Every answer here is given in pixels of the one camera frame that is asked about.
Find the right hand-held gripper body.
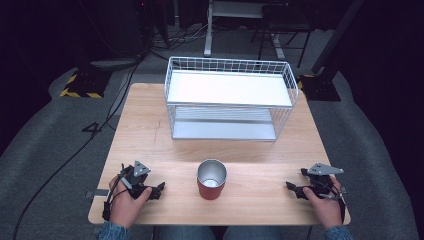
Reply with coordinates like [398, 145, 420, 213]
[300, 162, 348, 201]

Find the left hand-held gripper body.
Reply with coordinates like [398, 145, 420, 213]
[118, 160, 153, 201]

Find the red cup with metal inside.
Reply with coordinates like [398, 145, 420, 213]
[196, 158, 228, 201]

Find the white wire shelf rack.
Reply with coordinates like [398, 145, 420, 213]
[164, 56, 299, 142]

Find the person's right hand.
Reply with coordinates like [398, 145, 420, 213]
[302, 175, 344, 230]

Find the person's left hand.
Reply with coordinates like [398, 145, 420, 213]
[108, 175, 153, 230]

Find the black yellow striped stand base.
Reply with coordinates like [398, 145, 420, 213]
[59, 67, 113, 100]
[297, 73, 342, 102]

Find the black chair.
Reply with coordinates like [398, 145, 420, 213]
[249, 2, 316, 69]

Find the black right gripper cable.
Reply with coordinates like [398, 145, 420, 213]
[327, 183, 348, 225]

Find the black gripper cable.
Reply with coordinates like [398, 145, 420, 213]
[327, 183, 348, 225]
[101, 172, 130, 222]

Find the grey table edge bracket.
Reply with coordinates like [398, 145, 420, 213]
[85, 188, 111, 200]

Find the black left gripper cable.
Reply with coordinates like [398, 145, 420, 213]
[101, 172, 130, 222]

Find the long black floor cable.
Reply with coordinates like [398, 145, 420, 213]
[11, 59, 143, 240]

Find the black slanted stand post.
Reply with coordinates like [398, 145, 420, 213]
[311, 0, 366, 76]

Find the bundle of floor cables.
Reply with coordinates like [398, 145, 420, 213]
[146, 21, 208, 53]

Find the white desk frame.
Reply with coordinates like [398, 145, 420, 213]
[203, 0, 287, 61]

